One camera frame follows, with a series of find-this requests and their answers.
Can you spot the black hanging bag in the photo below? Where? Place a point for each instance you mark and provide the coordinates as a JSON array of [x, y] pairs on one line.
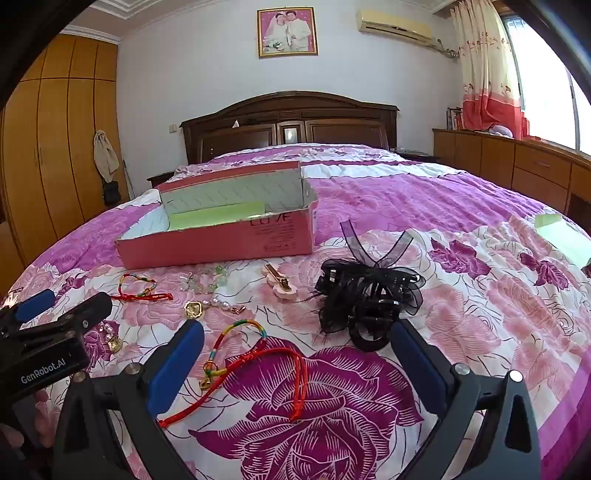
[[111, 194]]

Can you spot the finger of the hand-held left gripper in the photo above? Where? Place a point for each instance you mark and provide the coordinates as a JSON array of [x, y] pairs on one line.
[[90, 307], [32, 304]]

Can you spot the dark wooden nightstand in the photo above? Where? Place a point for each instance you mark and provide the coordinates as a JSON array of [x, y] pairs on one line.
[[161, 179]]

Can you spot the wooden dresser cabinet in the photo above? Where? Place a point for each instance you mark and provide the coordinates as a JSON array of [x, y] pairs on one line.
[[531, 161]]

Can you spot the black ribbon hair claw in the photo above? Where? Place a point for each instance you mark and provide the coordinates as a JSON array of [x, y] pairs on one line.
[[369, 295]]

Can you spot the pink white cloth bundle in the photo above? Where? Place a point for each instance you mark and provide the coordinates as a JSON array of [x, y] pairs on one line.
[[501, 130]]

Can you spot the floral red curtain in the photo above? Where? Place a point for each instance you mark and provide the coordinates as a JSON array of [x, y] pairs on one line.
[[485, 69]]

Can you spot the pink cardboard box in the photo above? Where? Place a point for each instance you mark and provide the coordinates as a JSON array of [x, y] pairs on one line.
[[207, 242]]

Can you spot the framed wall photo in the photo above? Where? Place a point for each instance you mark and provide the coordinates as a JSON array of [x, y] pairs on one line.
[[286, 32]]

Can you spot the wooden wardrobe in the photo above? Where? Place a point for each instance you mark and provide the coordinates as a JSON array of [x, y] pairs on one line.
[[55, 138]]

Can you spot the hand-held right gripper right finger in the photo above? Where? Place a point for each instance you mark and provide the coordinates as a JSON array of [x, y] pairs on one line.
[[418, 367]]

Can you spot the pink hair clip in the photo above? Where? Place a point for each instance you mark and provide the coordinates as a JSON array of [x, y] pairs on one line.
[[282, 288]]

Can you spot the green paper sheet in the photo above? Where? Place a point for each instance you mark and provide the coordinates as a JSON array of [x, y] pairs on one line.
[[563, 235], [217, 215]]

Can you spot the window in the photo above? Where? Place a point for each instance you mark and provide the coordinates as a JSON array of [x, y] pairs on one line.
[[545, 101]]

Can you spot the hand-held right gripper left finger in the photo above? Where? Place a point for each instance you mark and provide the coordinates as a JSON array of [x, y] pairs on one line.
[[175, 369]]

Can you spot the beige hanging cloth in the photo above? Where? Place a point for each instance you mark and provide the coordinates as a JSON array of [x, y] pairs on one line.
[[106, 157]]

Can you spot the pearl gold earrings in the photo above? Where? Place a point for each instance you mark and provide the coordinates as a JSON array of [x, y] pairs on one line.
[[113, 344]]

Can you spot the person's left hand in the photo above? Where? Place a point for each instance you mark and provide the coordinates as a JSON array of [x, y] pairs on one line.
[[46, 417]]

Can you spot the dark wooden headboard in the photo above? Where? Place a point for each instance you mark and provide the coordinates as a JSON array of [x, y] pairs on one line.
[[286, 108]]

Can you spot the floral pink bedspread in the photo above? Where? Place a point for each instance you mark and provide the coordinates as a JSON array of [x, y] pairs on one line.
[[346, 406]]

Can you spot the wall air conditioner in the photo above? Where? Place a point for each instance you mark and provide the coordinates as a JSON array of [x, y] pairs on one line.
[[392, 25]]

